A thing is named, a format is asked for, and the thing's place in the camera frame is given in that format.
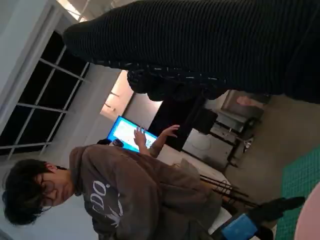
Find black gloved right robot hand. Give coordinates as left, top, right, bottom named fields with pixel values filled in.
left=62, top=0, right=320, bottom=105

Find pink bowl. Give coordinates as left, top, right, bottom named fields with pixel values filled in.
left=294, top=183, right=320, bottom=240

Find white cabinet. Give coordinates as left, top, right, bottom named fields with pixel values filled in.
left=182, top=91, right=266, bottom=171

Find lit laptop screen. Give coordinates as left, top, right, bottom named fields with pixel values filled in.
left=106, top=115, right=160, bottom=153

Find dark thin rods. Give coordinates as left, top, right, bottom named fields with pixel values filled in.
left=199, top=174, right=260, bottom=210

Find person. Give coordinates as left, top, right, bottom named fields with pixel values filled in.
left=1, top=124, right=223, bottom=240

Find green cutting mat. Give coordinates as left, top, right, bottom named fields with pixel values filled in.
left=279, top=146, right=320, bottom=240

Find pale cloth cover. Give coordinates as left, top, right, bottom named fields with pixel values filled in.
left=208, top=206, right=235, bottom=236

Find dark window with white frame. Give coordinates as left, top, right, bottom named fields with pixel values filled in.
left=0, top=31, right=91, bottom=157

